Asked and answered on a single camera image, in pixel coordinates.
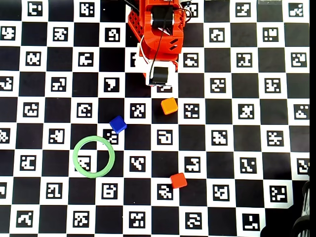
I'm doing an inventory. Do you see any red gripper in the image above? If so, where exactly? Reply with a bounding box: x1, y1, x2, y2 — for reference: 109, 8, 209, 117
141, 23, 185, 72

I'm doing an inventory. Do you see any orange cube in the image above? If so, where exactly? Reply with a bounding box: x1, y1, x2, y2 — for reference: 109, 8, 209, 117
160, 97, 178, 116

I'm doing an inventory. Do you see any blue cube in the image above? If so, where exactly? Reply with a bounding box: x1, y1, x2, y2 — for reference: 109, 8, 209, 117
109, 115, 128, 134

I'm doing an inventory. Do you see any red cube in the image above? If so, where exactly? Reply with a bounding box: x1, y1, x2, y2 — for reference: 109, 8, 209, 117
169, 172, 188, 190

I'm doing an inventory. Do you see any black white marker mat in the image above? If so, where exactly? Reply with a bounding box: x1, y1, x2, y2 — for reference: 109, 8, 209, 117
0, 0, 311, 237

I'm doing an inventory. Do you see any thin black camera cable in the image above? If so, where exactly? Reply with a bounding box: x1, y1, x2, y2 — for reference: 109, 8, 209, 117
148, 0, 175, 82

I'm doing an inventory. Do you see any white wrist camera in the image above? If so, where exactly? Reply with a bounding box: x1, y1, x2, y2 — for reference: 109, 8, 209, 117
145, 59, 179, 87

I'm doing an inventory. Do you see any green ring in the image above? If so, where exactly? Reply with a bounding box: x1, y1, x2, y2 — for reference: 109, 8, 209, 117
73, 135, 116, 178

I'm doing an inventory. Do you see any black flexible camera stand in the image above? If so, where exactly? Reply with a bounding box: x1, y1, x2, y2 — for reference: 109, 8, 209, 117
291, 166, 311, 237

